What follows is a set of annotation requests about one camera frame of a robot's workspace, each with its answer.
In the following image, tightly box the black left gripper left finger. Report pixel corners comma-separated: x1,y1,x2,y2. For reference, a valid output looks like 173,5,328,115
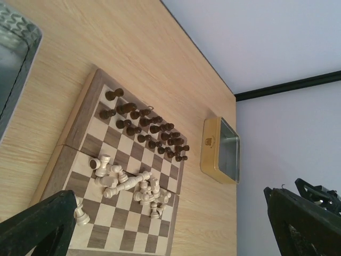
1,190,77,255

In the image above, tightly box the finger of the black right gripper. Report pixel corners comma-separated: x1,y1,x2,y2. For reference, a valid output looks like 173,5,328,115
295,178,340,213

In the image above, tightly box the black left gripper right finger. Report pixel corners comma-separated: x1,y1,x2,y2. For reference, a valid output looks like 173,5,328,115
264,187,340,255

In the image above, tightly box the white king chess piece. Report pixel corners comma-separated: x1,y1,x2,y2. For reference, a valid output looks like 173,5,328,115
103,171,152,198

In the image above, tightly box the white rook chess piece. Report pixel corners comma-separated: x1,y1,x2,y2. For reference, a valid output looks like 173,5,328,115
95,154,111,177

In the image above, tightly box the wooden chess board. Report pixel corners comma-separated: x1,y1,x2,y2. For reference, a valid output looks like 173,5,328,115
31,69,188,255

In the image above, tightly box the dark knight chess piece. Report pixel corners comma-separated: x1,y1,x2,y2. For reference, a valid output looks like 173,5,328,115
116,102,137,115

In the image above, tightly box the dark rook chess piece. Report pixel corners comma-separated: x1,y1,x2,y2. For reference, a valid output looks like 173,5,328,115
105,88,124,101

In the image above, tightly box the white pawn near left edge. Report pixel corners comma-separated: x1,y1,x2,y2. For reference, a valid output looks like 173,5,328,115
74,197,90,226

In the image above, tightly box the yellow metal tin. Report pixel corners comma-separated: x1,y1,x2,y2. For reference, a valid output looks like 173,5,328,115
200,117,240,184

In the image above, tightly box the silver embossed metal tray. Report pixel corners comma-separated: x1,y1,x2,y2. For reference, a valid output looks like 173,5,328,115
1,1,43,140

